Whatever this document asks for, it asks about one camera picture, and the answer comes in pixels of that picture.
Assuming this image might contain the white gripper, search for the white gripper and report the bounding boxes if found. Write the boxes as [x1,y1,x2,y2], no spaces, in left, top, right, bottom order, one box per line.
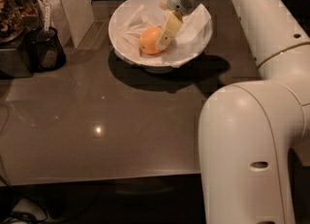
[156,0,201,50]

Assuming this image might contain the orange fruit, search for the orange fruit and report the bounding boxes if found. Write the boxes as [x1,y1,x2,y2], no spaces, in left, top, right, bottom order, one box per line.
[139,26,161,55]

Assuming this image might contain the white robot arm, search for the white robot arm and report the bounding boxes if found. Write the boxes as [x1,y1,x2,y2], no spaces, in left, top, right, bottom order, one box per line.
[158,0,310,224]

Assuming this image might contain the white bowl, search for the white bowl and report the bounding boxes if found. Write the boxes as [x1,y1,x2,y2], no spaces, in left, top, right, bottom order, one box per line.
[108,0,214,75]

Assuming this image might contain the white cloth in bowl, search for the white cloth in bowl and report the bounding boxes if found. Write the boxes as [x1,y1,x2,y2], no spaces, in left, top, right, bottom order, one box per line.
[114,0,213,69]

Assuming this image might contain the white standing board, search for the white standing board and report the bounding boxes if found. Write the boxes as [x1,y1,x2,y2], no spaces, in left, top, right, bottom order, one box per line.
[48,0,94,48]

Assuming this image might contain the white tag in cup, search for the white tag in cup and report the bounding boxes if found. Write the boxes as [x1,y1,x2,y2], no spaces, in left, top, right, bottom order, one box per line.
[39,0,51,33]

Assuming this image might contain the black mesh pen cup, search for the black mesh pen cup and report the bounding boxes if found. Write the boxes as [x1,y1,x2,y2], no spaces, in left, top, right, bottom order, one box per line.
[25,27,66,72]

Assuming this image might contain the tray of dried snacks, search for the tray of dried snacks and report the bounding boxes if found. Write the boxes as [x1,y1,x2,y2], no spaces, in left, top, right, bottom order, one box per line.
[0,0,39,44]

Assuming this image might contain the dark box under tray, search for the dark box under tray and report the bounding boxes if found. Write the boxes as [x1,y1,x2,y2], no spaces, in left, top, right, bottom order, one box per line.
[0,38,35,79]

